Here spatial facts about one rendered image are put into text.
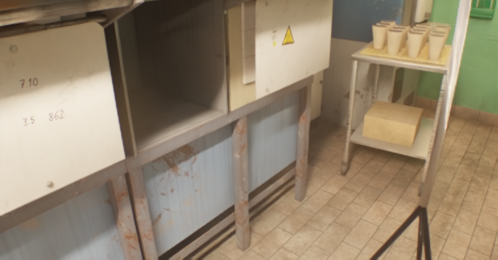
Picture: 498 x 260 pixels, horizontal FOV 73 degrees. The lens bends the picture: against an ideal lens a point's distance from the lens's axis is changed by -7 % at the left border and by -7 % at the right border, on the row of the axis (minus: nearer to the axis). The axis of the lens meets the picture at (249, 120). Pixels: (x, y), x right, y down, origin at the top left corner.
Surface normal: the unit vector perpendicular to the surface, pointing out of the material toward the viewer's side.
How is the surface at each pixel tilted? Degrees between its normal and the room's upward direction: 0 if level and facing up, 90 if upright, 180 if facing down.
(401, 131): 90
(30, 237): 90
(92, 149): 90
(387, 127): 90
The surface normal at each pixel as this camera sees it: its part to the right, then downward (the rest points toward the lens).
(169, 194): 0.77, 0.25
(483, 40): -0.64, 0.32
